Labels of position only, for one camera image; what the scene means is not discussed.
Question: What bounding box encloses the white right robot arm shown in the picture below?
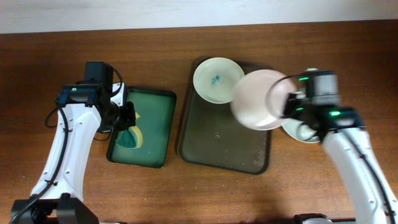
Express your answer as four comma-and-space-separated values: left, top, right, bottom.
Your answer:
282, 70, 397, 223

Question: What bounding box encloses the white plate with green stain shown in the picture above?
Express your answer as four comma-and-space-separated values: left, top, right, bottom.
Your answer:
193, 57, 244, 104

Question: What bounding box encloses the white stacked plate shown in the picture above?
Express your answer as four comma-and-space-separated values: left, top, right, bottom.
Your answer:
282, 119, 320, 143

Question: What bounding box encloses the green water tray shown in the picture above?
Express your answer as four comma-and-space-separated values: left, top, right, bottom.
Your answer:
106, 87, 177, 169

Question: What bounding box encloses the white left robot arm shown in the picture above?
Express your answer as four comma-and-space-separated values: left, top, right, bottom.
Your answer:
11, 62, 136, 223

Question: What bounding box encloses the dark serving tray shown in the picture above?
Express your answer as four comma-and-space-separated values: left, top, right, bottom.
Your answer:
177, 56, 274, 175

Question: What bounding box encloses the yellow green sponge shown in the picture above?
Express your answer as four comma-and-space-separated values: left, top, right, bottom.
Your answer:
116, 126, 143, 149

